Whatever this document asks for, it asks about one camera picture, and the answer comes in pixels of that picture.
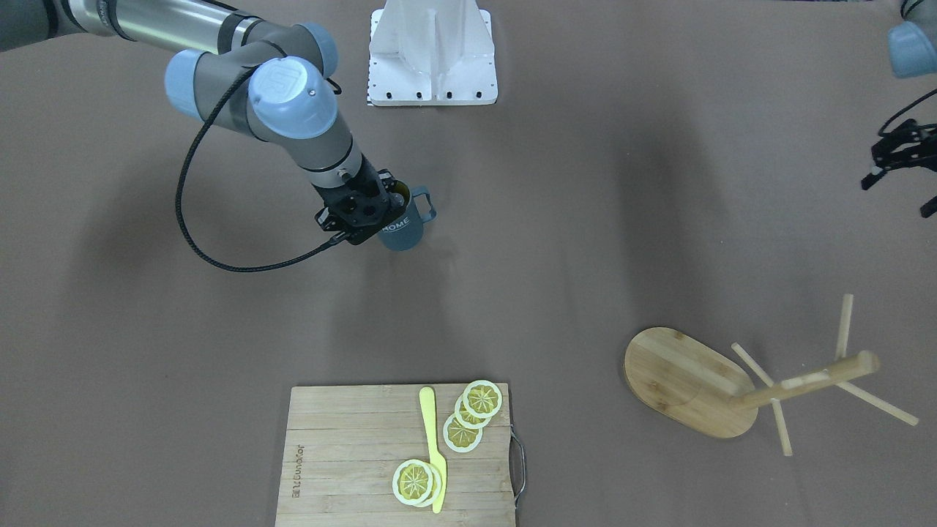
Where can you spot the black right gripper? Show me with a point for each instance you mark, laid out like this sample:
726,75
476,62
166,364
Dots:
386,184

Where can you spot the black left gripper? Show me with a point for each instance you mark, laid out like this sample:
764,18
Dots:
899,152

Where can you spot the dark teal mug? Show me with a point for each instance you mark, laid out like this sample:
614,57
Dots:
406,232

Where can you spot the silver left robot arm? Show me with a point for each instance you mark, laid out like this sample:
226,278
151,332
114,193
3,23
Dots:
912,53

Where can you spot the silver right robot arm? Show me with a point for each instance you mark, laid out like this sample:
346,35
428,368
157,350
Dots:
236,70

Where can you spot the wooden cup rack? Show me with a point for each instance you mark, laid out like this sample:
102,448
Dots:
696,386

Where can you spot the yellow plastic knife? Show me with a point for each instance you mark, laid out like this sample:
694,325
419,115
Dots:
427,406

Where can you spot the lemon slice stack end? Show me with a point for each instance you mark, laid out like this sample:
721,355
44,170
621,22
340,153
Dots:
483,398

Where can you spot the middle lemon slice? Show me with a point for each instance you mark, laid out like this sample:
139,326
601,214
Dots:
466,419

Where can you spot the bamboo cutting board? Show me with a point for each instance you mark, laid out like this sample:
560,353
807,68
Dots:
343,445

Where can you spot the lemon slice on knife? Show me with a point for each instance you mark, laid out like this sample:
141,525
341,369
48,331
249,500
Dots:
416,483

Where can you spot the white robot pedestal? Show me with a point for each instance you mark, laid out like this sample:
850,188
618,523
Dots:
431,53

